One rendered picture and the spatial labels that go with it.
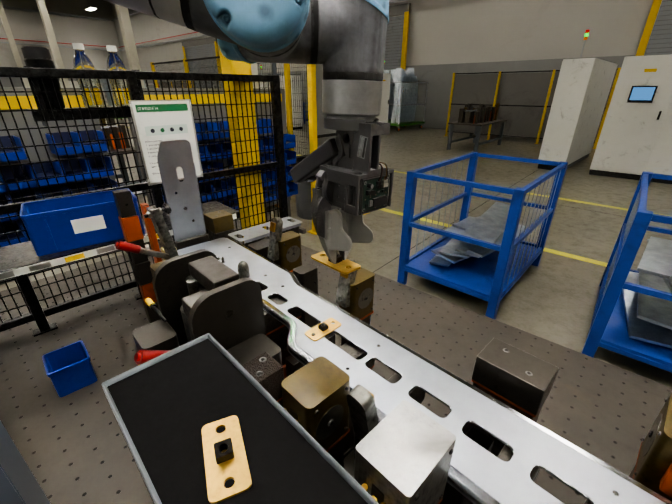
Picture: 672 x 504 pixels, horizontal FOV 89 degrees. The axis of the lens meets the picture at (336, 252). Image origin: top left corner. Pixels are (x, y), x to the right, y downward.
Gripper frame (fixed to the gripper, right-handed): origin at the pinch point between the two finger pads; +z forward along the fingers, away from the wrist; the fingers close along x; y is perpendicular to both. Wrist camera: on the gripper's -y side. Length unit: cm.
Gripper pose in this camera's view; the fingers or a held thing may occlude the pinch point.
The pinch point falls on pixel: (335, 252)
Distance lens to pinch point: 54.4
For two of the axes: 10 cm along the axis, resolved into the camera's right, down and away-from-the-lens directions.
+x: 7.2, -2.7, 6.4
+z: -0.3, 9.1, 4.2
